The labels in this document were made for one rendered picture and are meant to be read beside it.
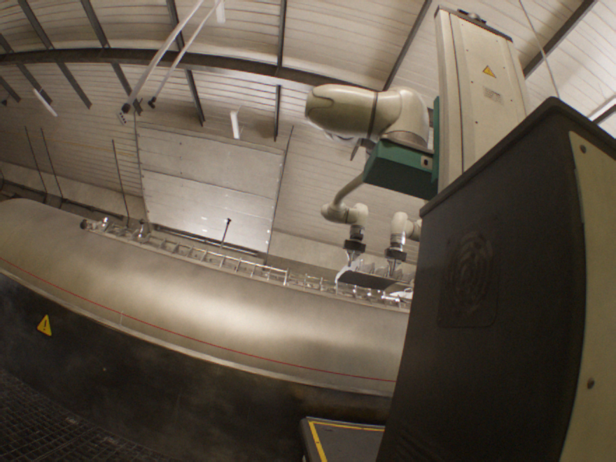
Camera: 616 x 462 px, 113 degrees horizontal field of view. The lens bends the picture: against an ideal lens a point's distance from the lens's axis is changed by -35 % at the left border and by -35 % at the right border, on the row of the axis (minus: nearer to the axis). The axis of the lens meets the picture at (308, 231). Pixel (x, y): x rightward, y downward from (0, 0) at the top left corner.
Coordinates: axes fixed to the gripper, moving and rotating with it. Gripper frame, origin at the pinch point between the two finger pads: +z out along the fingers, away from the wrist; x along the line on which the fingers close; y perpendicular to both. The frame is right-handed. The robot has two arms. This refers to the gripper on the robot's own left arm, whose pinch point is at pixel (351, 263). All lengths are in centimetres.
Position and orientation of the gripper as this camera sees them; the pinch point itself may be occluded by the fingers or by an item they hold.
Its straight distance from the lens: 185.2
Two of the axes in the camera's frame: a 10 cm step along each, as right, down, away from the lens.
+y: -1.1, 2.7, 9.6
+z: -2.2, 9.3, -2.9
